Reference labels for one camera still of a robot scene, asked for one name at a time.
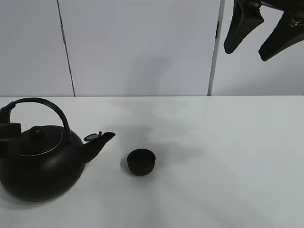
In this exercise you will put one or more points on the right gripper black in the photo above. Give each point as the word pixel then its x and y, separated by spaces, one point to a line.
pixel 246 17

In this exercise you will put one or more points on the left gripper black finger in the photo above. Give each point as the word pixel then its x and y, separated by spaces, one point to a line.
pixel 10 134

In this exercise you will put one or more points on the black round teapot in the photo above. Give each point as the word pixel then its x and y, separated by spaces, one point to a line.
pixel 50 159

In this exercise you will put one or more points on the small black teacup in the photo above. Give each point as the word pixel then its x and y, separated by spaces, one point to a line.
pixel 141 161

